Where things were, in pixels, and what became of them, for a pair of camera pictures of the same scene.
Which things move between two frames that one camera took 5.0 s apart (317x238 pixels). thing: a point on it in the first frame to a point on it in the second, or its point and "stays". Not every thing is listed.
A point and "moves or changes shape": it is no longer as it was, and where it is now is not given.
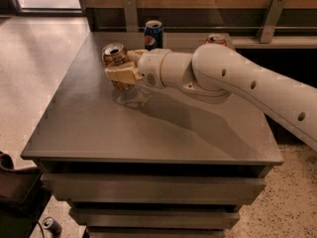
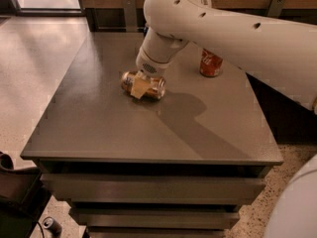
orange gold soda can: (116, 54) moves or changes shape
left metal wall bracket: (131, 11) stays
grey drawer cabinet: (149, 162) stays
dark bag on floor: (24, 192) stays
